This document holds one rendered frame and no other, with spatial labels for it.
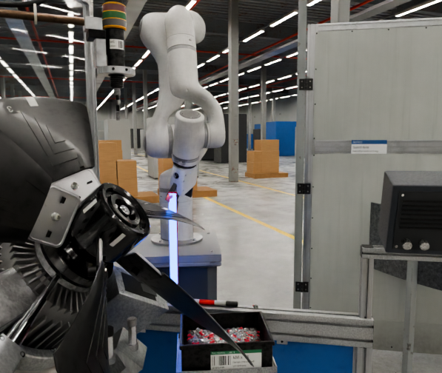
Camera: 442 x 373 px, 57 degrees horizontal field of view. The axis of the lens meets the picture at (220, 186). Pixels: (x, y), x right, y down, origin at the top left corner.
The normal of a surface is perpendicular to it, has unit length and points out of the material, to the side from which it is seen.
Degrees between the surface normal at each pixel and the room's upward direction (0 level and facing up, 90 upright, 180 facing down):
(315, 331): 90
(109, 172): 90
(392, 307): 90
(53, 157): 48
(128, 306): 125
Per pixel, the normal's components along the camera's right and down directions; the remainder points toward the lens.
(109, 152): 0.40, 0.11
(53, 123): 0.31, -0.68
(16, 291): 0.75, -0.62
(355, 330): -0.18, 0.12
